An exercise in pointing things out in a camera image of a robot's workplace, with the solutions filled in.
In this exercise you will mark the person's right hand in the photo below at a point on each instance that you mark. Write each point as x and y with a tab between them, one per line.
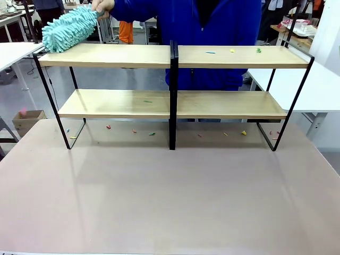
102	5

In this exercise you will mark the teal microfiber duster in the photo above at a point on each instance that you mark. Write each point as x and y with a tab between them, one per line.
69	29

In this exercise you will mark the person's right forearm blue sleeve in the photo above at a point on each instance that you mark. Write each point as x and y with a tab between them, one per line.
132	9

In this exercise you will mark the bystander in orange trousers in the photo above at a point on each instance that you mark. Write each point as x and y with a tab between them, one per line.
126	32

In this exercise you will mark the bystander in dark clothes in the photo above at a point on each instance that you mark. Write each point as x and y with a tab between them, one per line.
49	10

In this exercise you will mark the black stand pole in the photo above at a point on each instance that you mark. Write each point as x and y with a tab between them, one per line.
293	21
30	24

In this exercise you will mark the white background table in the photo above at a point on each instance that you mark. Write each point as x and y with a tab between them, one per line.
10	20

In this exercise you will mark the flat green paper scrap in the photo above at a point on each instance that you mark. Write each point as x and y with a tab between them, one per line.
146	101

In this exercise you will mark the person in blue jacket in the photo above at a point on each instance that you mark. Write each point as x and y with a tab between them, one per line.
212	24

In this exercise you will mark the pink item in box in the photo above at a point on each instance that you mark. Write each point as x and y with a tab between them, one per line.
24	111

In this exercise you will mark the cardboard box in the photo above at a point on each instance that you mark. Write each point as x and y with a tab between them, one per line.
29	125

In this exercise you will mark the wooden background table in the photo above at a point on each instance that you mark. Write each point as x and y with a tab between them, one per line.
300	40

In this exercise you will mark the wood shelf unit black frame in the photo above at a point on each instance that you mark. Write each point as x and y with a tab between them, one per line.
239	57
106	54

